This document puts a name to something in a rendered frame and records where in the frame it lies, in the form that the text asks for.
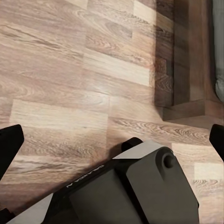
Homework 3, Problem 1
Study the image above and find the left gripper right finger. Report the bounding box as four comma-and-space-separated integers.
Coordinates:
209, 124, 224, 161

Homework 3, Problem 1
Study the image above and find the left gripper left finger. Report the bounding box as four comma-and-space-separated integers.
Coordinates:
0, 124, 24, 180

